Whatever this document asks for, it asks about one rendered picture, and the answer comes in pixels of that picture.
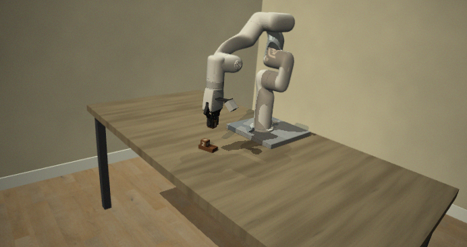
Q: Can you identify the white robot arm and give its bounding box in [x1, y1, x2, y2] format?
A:
[206, 12, 295, 132]

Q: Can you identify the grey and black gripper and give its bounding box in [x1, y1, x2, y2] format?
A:
[202, 87, 224, 127]

